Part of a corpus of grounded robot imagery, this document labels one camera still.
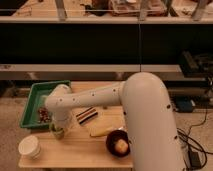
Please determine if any light green plastic cup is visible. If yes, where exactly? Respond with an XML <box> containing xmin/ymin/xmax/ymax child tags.
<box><xmin>49</xmin><ymin>123</ymin><xmax>63</xmax><ymax>134</ymax></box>

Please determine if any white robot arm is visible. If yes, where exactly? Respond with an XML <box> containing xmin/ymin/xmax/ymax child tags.
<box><xmin>45</xmin><ymin>72</ymin><xmax>186</xmax><ymax>171</ymax></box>

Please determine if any light cutting board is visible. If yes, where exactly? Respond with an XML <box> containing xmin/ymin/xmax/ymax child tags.
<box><xmin>87</xmin><ymin>106</ymin><xmax>127</xmax><ymax>138</ymax></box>

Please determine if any striped block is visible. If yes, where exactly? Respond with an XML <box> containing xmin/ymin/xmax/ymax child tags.
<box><xmin>76</xmin><ymin>107</ymin><xmax>98</xmax><ymax>125</ymax></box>

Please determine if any dark brown bowl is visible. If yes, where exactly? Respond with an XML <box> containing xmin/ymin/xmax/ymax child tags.
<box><xmin>106</xmin><ymin>130</ymin><xmax>130</xmax><ymax>157</ymax></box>

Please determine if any yellow ball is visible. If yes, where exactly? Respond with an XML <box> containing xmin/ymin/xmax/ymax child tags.
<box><xmin>115</xmin><ymin>139</ymin><xmax>128</xmax><ymax>154</ymax></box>

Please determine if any clear glass cup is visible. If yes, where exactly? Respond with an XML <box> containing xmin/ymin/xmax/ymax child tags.
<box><xmin>51</xmin><ymin>128</ymin><xmax>64</xmax><ymax>139</ymax></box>

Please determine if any brown nuts pile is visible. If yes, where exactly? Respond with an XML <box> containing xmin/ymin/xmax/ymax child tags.
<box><xmin>38</xmin><ymin>107</ymin><xmax>50</xmax><ymax>123</ymax></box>

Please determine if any green plastic tray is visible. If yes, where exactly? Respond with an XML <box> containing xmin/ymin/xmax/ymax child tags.
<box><xmin>20</xmin><ymin>80</ymin><xmax>70</xmax><ymax>129</ymax></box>

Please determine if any white paper cup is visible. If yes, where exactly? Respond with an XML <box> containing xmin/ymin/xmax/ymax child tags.
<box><xmin>18</xmin><ymin>135</ymin><xmax>41</xmax><ymax>158</ymax></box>

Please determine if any black power adapter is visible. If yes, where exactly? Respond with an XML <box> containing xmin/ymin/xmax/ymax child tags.
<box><xmin>188</xmin><ymin>150</ymin><xmax>201</xmax><ymax>169</ymax></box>

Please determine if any black cable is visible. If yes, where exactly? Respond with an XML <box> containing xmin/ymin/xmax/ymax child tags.
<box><xmin>173</xmin><ymin>106</ymin><xmax>213</xmax><ymax>171</ymax></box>

